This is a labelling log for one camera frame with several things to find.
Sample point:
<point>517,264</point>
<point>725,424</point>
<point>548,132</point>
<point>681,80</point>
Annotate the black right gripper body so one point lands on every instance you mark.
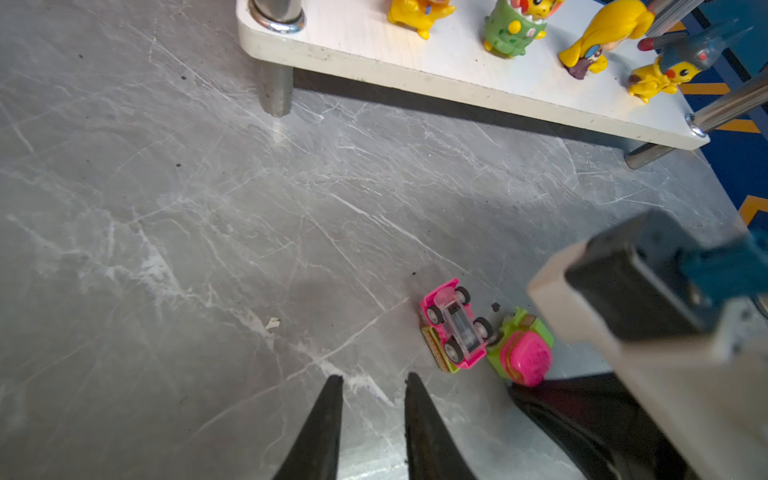
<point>602,428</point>

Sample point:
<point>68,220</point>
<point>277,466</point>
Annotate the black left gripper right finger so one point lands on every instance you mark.
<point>431,451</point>

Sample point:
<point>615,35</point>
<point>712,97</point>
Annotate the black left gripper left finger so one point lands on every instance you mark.
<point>315,452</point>

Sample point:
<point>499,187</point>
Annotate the pink green toy car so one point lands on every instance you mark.
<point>522,352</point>

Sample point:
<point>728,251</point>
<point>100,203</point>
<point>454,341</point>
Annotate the blue yellow duck figure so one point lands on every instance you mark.
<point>681,56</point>

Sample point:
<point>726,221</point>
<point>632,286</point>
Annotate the pink green monster figure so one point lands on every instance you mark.
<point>513,25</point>

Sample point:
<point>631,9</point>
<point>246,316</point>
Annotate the yellow banana figure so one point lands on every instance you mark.
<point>615,22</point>

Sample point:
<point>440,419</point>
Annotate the orange yellow dragon figure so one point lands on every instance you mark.
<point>420,15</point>

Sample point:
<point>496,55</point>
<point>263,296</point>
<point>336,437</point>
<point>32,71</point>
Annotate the white two-tier metal shelf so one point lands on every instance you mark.
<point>354,40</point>

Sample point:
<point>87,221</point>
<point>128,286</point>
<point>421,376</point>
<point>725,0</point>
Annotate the pink black toy car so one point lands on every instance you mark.
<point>457,338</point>

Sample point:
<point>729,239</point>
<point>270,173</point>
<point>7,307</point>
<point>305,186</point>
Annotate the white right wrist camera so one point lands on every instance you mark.
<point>676,322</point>

